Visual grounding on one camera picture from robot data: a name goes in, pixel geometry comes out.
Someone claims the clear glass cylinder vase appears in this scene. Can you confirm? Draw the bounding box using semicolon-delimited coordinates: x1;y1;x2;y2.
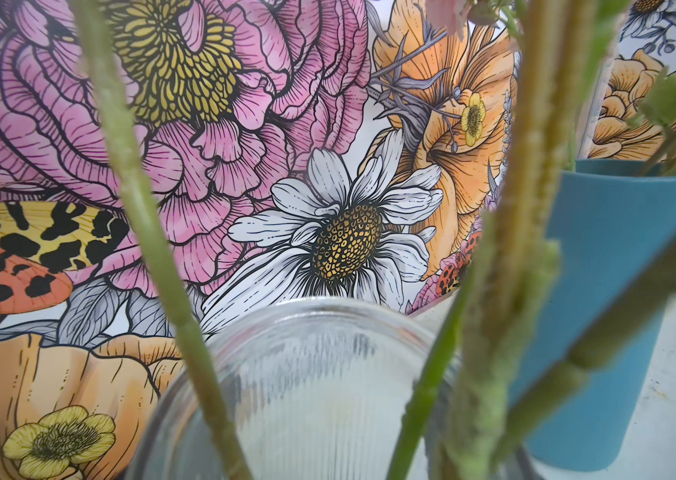
124;296;543;480

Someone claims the pink-edged white carnation stem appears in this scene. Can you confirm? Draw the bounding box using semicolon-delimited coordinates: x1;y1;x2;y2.
430;1;598;479

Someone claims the teal ceramic vase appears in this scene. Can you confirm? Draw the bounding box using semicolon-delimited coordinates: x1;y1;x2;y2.
510;159;676;472

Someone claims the small orange flower stem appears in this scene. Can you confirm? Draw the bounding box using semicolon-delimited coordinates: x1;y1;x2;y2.
387;1;629;479

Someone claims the cream ranunculus flower stem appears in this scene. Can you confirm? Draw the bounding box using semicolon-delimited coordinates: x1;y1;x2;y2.
490;237;676;470

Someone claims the large orange-yellow flower stem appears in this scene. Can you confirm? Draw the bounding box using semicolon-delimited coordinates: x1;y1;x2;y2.
70;1;253;479

